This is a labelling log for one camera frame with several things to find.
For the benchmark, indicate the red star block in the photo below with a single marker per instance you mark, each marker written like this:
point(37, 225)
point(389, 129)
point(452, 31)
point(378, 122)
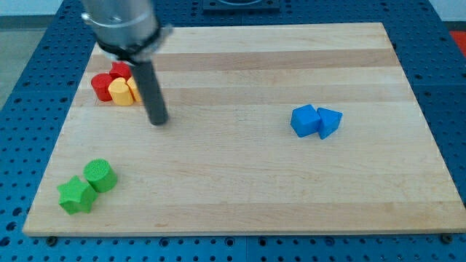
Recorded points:
point(120, 69)

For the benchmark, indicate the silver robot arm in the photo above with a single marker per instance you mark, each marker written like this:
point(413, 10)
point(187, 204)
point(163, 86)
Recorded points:
point(126, 30)

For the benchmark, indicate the green cylinder block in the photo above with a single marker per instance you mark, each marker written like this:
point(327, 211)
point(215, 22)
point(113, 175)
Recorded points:
point(100, 175)

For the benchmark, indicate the wooden board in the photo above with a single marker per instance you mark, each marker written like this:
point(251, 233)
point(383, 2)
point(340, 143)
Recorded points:
point(228, 161)

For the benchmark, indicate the blue cube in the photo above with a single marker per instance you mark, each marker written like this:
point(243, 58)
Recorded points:
point(305, 120)

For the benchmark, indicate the green star block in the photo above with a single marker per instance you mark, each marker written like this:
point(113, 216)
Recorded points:
point(76, 196)

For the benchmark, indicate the blue triangle block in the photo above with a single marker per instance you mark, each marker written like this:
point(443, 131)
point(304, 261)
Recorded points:
point(329, 122)

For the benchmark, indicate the red cylinder block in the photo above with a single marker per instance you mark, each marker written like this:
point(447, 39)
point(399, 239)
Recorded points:
point(100, 84)

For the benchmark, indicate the yellow block behind rod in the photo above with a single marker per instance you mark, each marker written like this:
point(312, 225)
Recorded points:
point(133, 87)

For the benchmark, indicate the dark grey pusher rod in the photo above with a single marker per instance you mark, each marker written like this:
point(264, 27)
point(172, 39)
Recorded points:
point(150, 92)

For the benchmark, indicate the yellow half-round block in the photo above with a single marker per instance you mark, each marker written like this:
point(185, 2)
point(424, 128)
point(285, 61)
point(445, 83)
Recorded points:
point(120, 92)

